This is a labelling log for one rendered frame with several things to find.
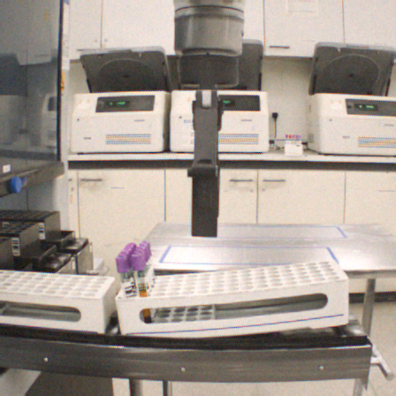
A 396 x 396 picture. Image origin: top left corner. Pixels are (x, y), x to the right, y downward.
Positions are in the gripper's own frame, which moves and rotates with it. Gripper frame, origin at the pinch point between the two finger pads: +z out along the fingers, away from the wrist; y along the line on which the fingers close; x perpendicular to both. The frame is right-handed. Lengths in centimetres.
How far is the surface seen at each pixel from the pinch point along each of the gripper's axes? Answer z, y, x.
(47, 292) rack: 10.5, -2.7, 21.1
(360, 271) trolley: 14.5, 25.6, -27.9
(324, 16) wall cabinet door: -84, 258, -64
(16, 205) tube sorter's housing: 8, 54, 49
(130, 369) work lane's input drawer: 19.5, -6.2, 9.3
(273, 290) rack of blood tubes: 8.3, -4.6, -8.5
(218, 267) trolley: 14.3, 28.2, -1.4
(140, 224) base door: 45, 230, 45
